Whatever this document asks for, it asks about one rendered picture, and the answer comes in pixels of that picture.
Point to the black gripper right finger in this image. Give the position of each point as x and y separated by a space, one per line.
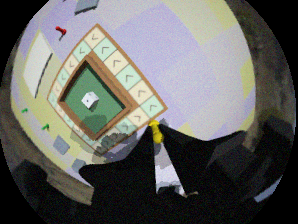
191 157

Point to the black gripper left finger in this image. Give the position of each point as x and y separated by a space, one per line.
138 169

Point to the yellow pawn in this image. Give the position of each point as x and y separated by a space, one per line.
157 135

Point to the white die with black pips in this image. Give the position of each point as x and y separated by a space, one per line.
90 99

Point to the white rectangular card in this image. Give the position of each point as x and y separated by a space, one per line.
37 60

